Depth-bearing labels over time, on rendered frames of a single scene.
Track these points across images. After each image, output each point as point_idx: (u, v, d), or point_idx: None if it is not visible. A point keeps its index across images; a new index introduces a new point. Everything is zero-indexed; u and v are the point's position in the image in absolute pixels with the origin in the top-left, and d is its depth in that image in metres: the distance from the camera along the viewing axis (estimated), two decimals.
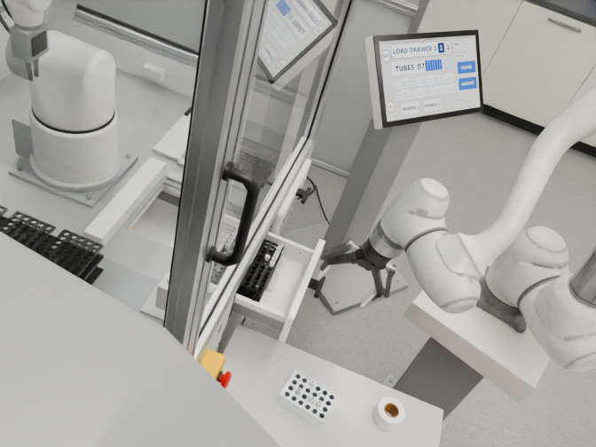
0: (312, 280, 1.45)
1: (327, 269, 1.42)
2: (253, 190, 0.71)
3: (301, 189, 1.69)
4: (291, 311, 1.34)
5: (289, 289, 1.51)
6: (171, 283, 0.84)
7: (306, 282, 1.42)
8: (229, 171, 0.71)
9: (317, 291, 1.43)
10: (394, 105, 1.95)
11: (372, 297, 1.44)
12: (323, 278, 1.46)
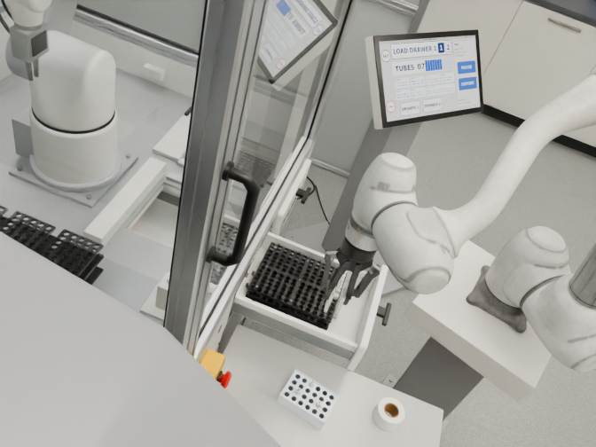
0: (379, 308, 1.44)
1: (332, 296, 1.31)
2: (253, 190, 0.71)
3: (301, 189, 1.69)
4: (363, 341, 1.33)
5: (353, 316, 1.50)
6: (171, 283, 0.84)
7: (374, 310, 1.41)
8: (229, 171, 0.71)
9: (385, 319, 1.42)
10: (394, 105, 1.95)
11: (343, 301, 1.32)
12: (389, 305, 1.45)
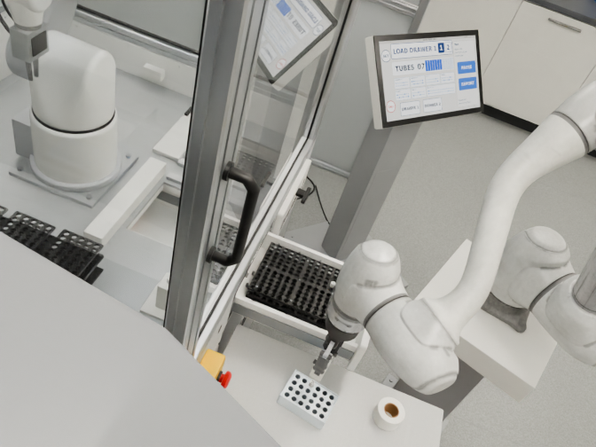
0: None
1: (326, 368, 1.28)
2: (253, 190, 0.71)
3: (301, 189, 1.69)
4: (363, 341, 1.33)
5: None
6: (171, 283, 0.84)
7: None
8: (229, 171, 0.71)
9: None
10: (394, 105, 1.95)
11: (331, 360, 1.31)
12: None
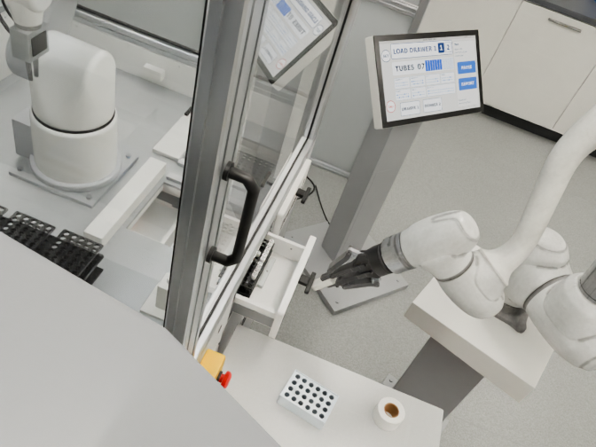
0: (302, 277, 1.45)
1: (329, 282, 1.40)
2: (253, 190, 0.71)
3: (301, 189, 1.69)
4: (280, 307, 1.34)
5: (279, 286, 1.51)
6: (171, 283, 0.84)
7: (296, 278, 1.42)
8: (229, 171, 0.71)
9: (307, 286, 1.43)
10: (394, 105, 1.95)
11: (330, 285, 1.41)
12: (313, 274, 1.46)
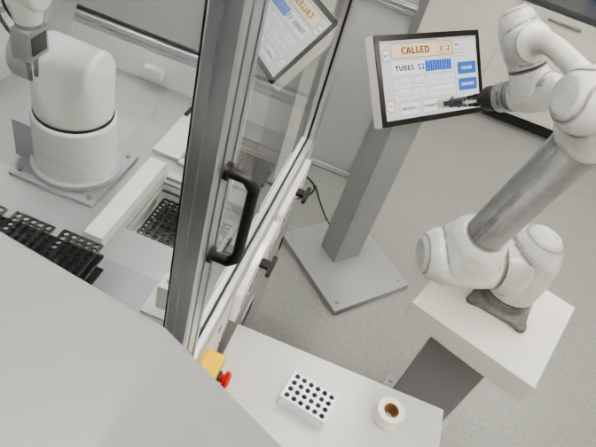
0: (263, 261, 1.46)
1: None
2: (253, 190, 0.71)
3: (301, 189, 1.69)
4: (239, 290, 1.35)
5: None
6: (171, 283, 0.84)
7: (256, 262, 1.42)
8: (229, 171, 0.71)
9: (267, 270, 1.43)
10: (394, 105, 1.95)
11: None
12: (275, 258, 1.47)
